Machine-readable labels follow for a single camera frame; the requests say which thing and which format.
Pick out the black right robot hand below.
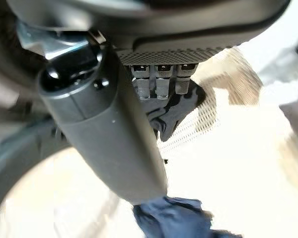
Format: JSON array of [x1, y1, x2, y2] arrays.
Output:
[[7, 0, 292, 204]]

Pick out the black garment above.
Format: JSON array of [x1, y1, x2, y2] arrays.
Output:
[[146, 80, 207, 142]]

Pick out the blue garment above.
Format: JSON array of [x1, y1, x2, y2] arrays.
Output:
[[132, 195, 242, 238]]

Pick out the dark grey washing machine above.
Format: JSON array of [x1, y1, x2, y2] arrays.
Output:
[[0, 0, 76, 224]]

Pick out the white slatted laundry basket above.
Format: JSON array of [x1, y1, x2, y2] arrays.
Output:
[[4, 46, 298, 238]]

